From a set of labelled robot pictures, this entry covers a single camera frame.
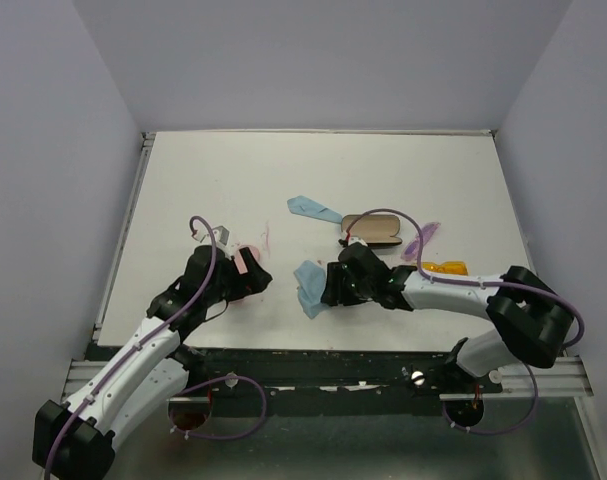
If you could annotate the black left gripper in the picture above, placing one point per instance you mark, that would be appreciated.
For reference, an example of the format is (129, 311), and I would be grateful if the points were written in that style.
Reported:
(255, 281)

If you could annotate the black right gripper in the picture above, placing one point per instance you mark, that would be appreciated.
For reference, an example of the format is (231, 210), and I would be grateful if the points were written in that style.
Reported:
(336, 272)

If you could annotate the light blue cleaning cloth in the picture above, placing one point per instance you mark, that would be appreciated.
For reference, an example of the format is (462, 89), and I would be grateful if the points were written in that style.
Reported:
(311, 279)

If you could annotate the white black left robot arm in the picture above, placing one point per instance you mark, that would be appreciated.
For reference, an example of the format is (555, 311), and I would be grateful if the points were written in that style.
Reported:
(78, 438)

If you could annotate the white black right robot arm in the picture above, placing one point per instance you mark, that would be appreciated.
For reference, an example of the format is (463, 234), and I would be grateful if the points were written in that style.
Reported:
(530, 321)

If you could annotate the purple sunglasses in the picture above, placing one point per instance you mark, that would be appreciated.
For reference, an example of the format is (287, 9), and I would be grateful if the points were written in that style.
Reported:
(411, 250)

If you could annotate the orange sunglasses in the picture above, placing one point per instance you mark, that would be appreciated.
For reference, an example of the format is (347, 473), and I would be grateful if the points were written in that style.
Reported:
(448, 268)

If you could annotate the pink glasses case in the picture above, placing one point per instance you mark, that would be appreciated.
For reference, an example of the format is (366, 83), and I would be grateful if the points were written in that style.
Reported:
(244, 274)

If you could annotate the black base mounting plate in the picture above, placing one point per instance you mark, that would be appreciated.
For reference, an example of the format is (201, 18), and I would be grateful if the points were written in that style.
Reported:
(241, 383)

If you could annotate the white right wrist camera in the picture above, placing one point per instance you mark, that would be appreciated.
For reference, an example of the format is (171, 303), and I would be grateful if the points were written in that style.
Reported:
(355, 241)

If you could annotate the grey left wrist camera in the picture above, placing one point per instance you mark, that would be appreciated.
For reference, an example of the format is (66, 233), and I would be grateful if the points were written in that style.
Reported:
(218, 236)

